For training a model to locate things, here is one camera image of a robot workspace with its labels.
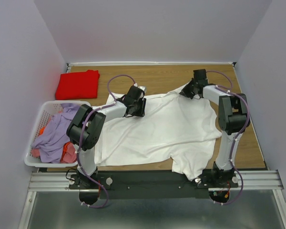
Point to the orange pink garment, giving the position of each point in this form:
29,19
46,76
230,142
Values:
53,146

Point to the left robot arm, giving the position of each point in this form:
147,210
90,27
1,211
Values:
86,127

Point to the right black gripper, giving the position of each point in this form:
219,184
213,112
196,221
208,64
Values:
184,91

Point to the lavender t-shirt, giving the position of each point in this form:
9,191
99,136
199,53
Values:
63,118

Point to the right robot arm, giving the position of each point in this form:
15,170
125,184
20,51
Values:
233,119

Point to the folded red t-shirt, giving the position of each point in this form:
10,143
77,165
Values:
78,85

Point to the white plastic laundry basket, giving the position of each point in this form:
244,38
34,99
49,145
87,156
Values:
47,110

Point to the aluminium rail frame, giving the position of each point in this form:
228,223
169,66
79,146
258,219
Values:
257,203

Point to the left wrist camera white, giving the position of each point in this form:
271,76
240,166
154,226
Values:
143,88

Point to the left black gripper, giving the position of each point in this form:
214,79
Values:
141,112

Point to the white t-shirt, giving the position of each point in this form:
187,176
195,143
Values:
174,127

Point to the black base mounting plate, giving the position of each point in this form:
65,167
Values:
151,185

